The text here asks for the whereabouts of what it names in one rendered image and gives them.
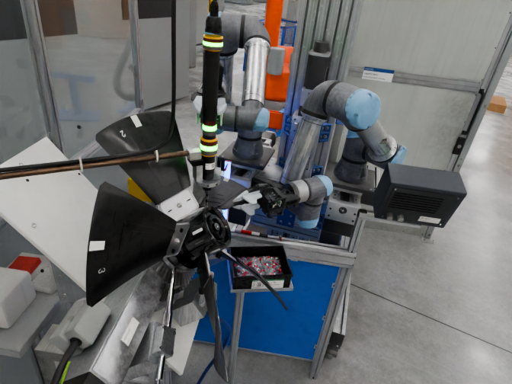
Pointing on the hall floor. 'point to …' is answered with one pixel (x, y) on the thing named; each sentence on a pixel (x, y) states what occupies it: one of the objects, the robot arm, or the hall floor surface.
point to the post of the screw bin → (235, 335)
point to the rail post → (330, 321)
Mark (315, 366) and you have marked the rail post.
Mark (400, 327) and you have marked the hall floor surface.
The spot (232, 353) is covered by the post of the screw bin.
